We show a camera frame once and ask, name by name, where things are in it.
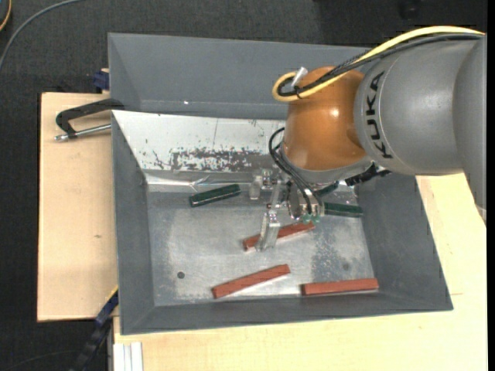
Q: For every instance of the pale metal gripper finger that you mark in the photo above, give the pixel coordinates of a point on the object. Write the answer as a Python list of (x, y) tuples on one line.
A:
[(267, 235), (255, 188)]

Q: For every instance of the red-brown flat block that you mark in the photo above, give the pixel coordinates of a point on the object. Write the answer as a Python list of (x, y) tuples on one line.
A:
[(340, 286), (295, 230), (251, 281)]

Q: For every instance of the dark green flat block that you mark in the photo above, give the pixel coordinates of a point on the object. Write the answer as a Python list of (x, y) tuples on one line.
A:
[(344, 209), (214, 195)]

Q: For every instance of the grey metal bin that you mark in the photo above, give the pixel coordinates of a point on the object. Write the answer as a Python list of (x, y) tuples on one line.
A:
[(201, 72)]

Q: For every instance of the brown cardboard board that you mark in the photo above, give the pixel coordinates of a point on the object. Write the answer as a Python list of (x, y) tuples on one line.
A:
[(73, 215)]

